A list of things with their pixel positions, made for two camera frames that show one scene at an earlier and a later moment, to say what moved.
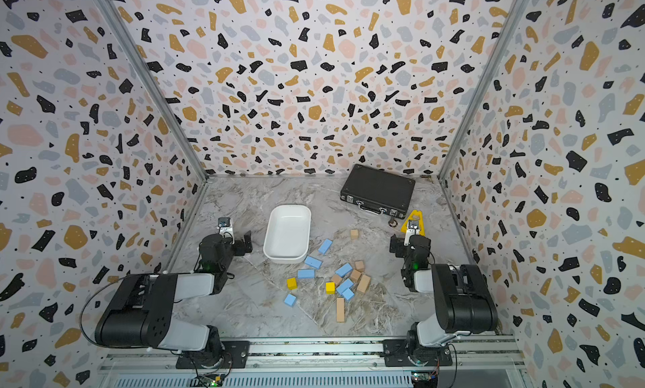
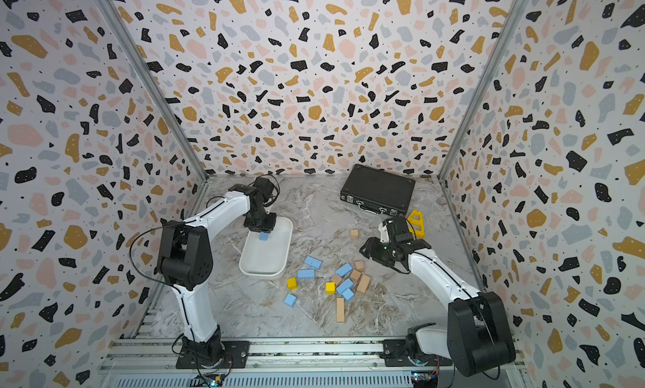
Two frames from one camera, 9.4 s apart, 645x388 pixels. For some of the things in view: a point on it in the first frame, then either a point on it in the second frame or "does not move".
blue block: x=314 y=262 does not move
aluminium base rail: x=331 y=364 does not move
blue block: x=344 y=270 does not move
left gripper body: x=238 y=250 → x=262 y=222
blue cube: x=290 y=300 does not move
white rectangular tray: x=287 y=234 → x=268 y=259
